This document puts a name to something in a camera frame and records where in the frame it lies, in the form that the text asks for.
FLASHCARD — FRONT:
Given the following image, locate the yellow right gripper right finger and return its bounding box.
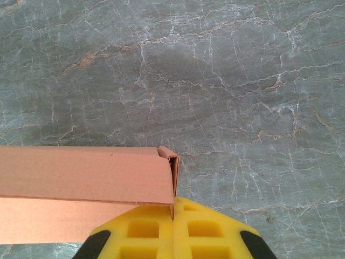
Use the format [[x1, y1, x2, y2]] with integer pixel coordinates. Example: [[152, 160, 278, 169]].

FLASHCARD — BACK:
[[172, 196, 278, 259]]

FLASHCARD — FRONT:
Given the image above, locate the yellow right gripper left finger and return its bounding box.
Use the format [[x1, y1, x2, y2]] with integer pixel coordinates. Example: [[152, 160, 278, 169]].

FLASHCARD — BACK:
[[71, 205, 175, 259]]

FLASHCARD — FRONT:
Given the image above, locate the orange paper box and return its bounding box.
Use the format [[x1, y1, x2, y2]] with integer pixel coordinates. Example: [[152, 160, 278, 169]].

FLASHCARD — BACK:
[[0, 145, 180, 245]]

